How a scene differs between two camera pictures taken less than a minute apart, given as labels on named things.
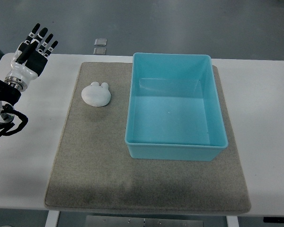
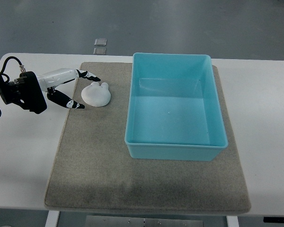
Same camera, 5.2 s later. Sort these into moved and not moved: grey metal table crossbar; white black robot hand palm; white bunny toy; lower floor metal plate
Moved: white black robot hand palm
Not moved: lower floor metal plate; grey metal table crossbar; white bunny toy
